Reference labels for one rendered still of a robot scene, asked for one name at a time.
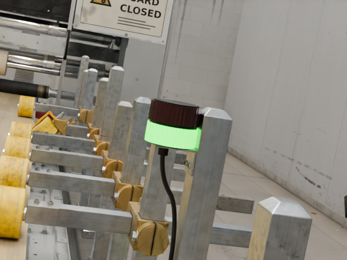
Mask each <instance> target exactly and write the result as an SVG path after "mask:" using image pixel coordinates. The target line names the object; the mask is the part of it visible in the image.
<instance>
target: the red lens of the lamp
mask: <svg viewBox="0 0 347 260"><path fill-rule="evenodd" d="M201 112H202V108H201V107H200V108H190V107H183V106H177V105H172V104H166V103H162V102H158V101H155V100H154V99H151V104H150V110H149V115H148V119H150V120H153V121H157V122H161V123H166V124H171V125H176V126H184V127H199V123H200V118H201Z"/></svg>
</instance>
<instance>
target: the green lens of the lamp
mask: <svg viewBox="0 0 347 260"><path fill-rule="evenodd" d="M197 135H198V129H196V130H190V129H180V128H174V127H168V126H163V125H159V124H155V123H152V122H150V121H149V120H148V122H147V127H146V133H145V140H146V141H149V142H151V143H155V144H159V145H163V146H167V147H172V148H180V149H194V148H195V146H196V140H197Z"/></svg>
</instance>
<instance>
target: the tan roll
mask: <svg viewBox="0 0 347 260"><path fill-rule="evenodd" d="M8 54H9V52H8V51H2V50H0V75H2V76H5V75H6V72H7V68H13V69H19V70H25V71H32V72H38V73H44V74H50V75H56V76H60V71H61V69H56V68H50V67H44V66H38V65H34V64H27V63H21V62H15V61H9V60H8Z"/></svg>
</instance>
